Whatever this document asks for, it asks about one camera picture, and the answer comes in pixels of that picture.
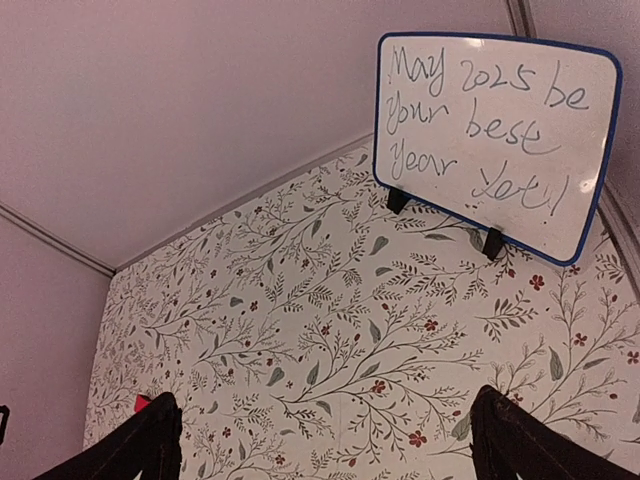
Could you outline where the blue-framed whiteboard with writing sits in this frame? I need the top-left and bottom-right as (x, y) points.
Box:
(373, 32), (623, 266)

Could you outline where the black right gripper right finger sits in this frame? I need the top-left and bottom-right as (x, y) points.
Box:
(470, 385), (639, 480)

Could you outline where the black whiteboard stand foot left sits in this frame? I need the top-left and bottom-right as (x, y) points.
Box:
(386, 188), (411, 215)

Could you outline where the black whiteboard stand foot right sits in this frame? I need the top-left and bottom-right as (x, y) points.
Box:
(482, 227), (506, 261)

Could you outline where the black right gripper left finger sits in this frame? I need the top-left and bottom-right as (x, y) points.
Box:
(39, 392), (182, 480)

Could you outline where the floral patterned table mat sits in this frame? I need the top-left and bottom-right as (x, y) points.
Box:
(84, 145), (639, 479)

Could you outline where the black whiteboard stand foot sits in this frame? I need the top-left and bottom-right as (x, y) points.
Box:
(386, 188), (411, 215)
(482, 227), (506, 261)

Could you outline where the red whiteboard eraser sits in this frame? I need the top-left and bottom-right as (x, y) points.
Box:
(134, 394), (152, 413)

